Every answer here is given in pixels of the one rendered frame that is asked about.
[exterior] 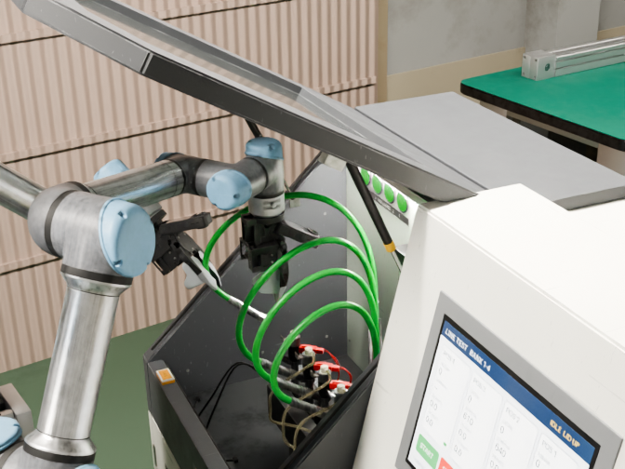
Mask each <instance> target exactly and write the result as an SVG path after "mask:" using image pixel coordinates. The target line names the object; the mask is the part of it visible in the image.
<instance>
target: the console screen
mask: <svg viewBox="0 0 625 469"><path fill-rule="evenodd" d="M622 443H623V437H622V436H621V435H620V434H618V433H617V432H616V431H615V430H614V429H612V428H611V427H610V426H609V425H607V424H606V423H605V422H603V421H602V420H601V419H600V418H599V417H597V416H596V415H595V414H594V413H592V412H591V411H590V410H589V409H587V408H586V407H585V406H584V405H582V404H581V403H580V402H579V401H577V399H576V398H575V397H573V396H572V395H571V394H569V393H568V392H567V391H566V390H565V389H563V388H562V387H561V386H560V385H559V384H557V383H556V382H555V381H553V380H552V379H551V378H550V377H548V376H547V375H546V374H545V373H544V372H542V371H541V370H540V369H539V368H537V367H536V366H535V365H534V364H532V363H531V362H530V361H529V360H527V359H526V358H525V357H524V356H522V355H521V354H520V353H519V352H517V351H516V350H515V349H514V348H512V347H511V346H510V345H509V344H508V343H506V342H505V341H504V340H502V339H501V337H500V336H498V335H497V334H496V333H495V332H493V331H492V330H491V329H490V328H488V327H487V326H486V325H485V324H483V323H482V322H481V321H480V320H479V319H477V318H476V317H475V316H474V315H472V314H471V313H470V312H468V311H467V310H466V309H465V308H464V307H462V306H461V305H460V304H459V303H457V302H456V301H455V300H453V299H452V298H451V297H450V296H449V295H447V294H446V293H445V292H444V291H442V290H441V291H440V294H439V298H438V301H437V304H436V308H435V312H434V316H433V319H432V325H431V329H430V333H429V336H428V340H427V343H426V347H425V351H424V354H423V357H422V361H421V365H420V369H419V375H418V378H417V382H416V386H415V390H414V393H413V396H412V400H411V404H410V408H409V411H408V414H407V418H406V425H405V428H404V432H403V435H402V439H401V443H400V446H399V449H398V453H397V457H396V461H395V465H394V466H395V467H396V468H397V469H614V467H615V464H616V461H617V458H618V454H619V452H620V449H621V446H622Z"/></svg>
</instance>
